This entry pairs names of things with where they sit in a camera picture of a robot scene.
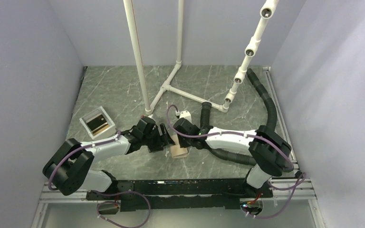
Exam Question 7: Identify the tan leather card holder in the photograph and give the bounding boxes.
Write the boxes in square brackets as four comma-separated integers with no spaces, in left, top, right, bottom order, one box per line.
[170,134,188,159]

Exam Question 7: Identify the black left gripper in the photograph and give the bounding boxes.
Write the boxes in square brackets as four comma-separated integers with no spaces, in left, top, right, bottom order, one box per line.
[142,123,174,153]

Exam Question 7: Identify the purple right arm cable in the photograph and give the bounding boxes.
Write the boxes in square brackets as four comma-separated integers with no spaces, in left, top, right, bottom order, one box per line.
[165,104,307,220]

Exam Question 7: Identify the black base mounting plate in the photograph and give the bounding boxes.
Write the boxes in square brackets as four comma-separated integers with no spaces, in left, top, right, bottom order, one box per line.
[86,178,273,212]

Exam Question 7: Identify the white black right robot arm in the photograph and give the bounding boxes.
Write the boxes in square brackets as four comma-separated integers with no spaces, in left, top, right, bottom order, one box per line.
[173,118,294,197]

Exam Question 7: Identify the black corrugated hose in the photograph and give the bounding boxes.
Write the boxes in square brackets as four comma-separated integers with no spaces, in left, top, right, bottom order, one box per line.
[199,68,278,166]

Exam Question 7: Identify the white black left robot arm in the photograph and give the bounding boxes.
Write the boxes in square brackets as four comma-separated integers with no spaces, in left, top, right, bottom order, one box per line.
[42,116,175,200]

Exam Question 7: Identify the aluminium extrusion rail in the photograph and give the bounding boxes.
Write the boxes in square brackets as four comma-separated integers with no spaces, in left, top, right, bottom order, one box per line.
[31,177,326,228]

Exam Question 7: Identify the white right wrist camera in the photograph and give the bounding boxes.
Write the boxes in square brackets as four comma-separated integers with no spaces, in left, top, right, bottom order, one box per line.
[175,110,192,123]

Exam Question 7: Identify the white PVC pipe frame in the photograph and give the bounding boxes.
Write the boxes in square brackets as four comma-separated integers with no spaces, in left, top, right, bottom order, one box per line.
[123,0,280,116]

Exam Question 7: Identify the white card tray box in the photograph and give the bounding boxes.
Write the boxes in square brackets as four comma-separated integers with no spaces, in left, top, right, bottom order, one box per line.
[79,106,116,141]

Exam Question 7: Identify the side aluminium rail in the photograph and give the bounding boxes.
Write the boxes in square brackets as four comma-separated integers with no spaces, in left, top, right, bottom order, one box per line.
[262,66,292,145]

